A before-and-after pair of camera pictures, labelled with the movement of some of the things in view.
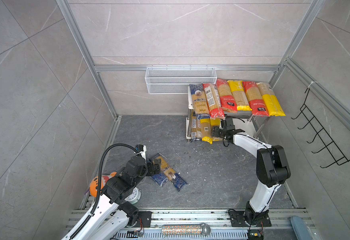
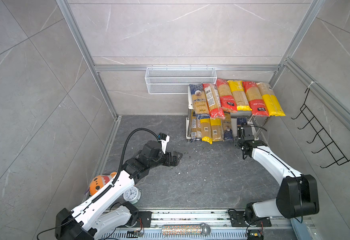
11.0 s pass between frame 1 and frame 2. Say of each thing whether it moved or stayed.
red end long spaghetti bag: stayed
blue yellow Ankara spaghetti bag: stayed
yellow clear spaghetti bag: stayed
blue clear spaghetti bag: moved
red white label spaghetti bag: stayed
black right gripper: moved
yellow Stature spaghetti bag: stayed
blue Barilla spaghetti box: moved
